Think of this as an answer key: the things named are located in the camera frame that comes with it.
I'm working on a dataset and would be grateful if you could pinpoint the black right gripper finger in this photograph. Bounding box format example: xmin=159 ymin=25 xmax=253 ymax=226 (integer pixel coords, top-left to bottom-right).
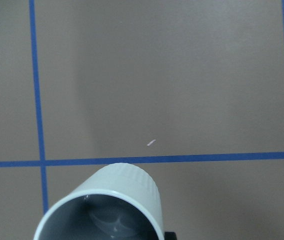
xmin=164 ymin=231 xmax=177 ymax=240

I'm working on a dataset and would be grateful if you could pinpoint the white grey mug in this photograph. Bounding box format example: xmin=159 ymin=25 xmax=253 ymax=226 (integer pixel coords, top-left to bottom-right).
xmin=33 ymin=163 xmax=165 ymax=240

